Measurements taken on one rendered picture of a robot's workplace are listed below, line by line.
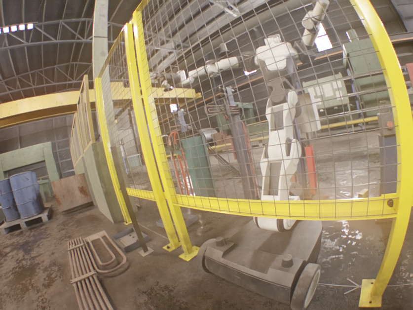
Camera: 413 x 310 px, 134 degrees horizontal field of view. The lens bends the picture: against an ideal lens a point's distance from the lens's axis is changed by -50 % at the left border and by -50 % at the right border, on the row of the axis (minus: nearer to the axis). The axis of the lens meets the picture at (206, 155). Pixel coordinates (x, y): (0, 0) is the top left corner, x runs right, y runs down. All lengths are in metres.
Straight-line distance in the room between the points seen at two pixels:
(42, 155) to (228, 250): 10.14
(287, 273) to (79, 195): 3.69
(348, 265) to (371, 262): 0.13
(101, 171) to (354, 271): 2.41
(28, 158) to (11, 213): 6.32
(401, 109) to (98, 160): 2.42
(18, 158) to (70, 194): 7.24
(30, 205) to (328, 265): 4.31
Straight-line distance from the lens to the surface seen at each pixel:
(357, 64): 9.19
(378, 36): 0.59
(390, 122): 1.15
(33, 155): 10.56
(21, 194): 4.12
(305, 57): 1.31
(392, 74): 0.57
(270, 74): 1.19
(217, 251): 0.86
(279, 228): 0.85
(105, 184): 2.27
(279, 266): 0.71
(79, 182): 3.87
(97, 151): 2.27
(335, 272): 0.98
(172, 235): 1.34
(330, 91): 6.53
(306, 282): 0.68
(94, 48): 2.97
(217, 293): 0.95
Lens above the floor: 0.71
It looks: 4 degrees down
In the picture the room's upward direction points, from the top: 13 degrees counter-clockwise
